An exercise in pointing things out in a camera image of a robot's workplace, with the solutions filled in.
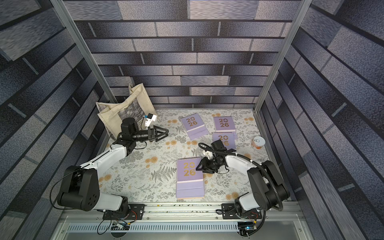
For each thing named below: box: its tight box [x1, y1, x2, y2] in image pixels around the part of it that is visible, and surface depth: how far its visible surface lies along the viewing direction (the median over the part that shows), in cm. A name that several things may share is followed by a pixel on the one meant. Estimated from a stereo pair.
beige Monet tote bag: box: [96, 83, 158, 140], surface depth 91 cm
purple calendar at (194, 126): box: [180, 113, 210, 140], surface depth 109 cm
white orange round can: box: [251, 136, 266, 151], surface depth 97 cm
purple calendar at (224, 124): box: [213, 116, 236, 132], surface depth 112 cm
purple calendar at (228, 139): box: [212, 132, 236, 150], surface depth 105 cm
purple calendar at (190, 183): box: [176, 157, 205, 199], surface depth 82 cm
